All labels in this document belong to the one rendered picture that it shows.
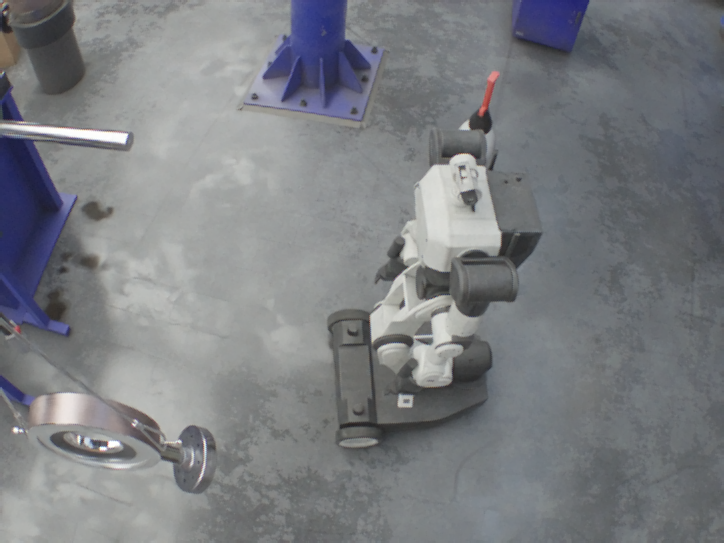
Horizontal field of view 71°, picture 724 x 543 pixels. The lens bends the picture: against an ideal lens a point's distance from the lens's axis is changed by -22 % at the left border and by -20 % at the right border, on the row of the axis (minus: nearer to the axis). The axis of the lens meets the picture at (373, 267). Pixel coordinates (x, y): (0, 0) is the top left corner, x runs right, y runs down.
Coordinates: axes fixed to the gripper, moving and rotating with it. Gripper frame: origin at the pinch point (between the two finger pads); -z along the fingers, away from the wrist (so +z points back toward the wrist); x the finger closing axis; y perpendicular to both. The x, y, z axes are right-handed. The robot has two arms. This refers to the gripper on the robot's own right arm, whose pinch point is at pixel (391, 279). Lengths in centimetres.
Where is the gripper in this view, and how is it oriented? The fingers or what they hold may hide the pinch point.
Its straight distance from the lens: 236.0
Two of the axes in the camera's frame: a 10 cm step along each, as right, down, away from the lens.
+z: 2.7, -5.0, -8.2
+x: -9.6, -0.8, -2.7
